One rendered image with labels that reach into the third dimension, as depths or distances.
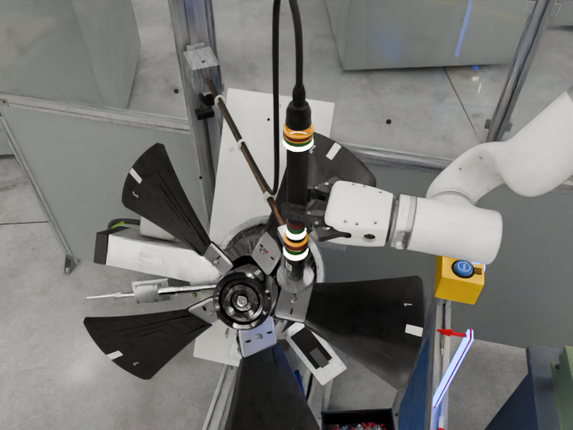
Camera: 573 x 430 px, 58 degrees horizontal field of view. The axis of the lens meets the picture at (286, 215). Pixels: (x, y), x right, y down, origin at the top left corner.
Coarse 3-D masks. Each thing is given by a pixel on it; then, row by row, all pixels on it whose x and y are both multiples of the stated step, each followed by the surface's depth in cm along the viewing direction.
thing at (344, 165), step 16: (320, 144) 104; (320, 160) 103; (336, 160) 101; (352, 160) 99; (320, 176) 101; (336, 176) 99; (352, 176) 98; (368, 176) 96; (320, 208) 99; (272, 224) 107
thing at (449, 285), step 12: (444, 264) 126; (480, 264) 126; (444, 276) 124; (456, 276) 124; (468, 276) 124; (480, 276) 124; (444, 288) 127; (456, 288) 126; (468, 288) 125; (480, 288) 124; (456, 300) 129; (468, 300) 128
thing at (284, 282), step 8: (280, 232) 95; (280, 240) 97; (280, 248) 96; (304, 264) 101; (280, 272) 100; (304, 272) 100; (312, 272) 100; (280, 280) 99; (288, 280) 99; (304, 280) 99; (312, 280) 99; (288, 288) 98; (296, 288) 97; (304, 288) 98
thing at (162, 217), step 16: (160, 144) 101; (144, 160) 104; (160, 160) 102; (128, 176) 109; (144, 176) 106; (160, 176) 103; (176, 176) 101; (128, 192) 112; (144, 192) 109; (160, 192) 105; (176, 192) 103; (128, 208) 116; (144, 208) 113; (160, 208) 108; (176, 208) 105; (192, 208) 102; (160, 224) 113; (176, 224) 109; (192, 224) 104; (192, 240) 108; (208, 240) 104
